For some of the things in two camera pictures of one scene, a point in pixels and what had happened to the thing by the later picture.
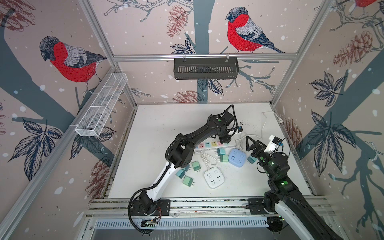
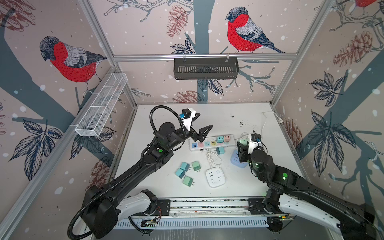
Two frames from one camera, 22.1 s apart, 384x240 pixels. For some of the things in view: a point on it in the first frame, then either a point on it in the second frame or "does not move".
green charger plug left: (196, 166) does not move
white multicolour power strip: (214, 143) does not move
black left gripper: (228, 139) → (199, 136)
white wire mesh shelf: (93, 120) does not move
